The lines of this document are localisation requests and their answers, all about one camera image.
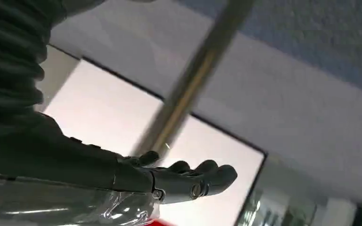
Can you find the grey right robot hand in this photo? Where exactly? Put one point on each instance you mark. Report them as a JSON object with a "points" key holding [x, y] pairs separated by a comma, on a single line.
{"points": [[59, 168]]}

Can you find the small red object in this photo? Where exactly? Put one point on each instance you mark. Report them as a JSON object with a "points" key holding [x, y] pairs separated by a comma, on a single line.
{"points": [[163, 223]]}

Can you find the ribbed grey right arm sleeve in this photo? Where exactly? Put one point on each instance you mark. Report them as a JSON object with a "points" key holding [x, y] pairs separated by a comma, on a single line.
{"points": [[9, 46]]}

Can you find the metal pole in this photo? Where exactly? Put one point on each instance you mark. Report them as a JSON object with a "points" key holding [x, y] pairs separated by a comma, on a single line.
{"points": [[193, 78]]}

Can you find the glass partition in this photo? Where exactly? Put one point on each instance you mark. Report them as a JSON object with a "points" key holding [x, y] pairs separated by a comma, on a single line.
{"points": [[281, 206]]}

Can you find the white panel with black frame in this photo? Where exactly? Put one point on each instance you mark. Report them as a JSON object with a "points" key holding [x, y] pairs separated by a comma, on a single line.
{"points": [[106, 109]]}

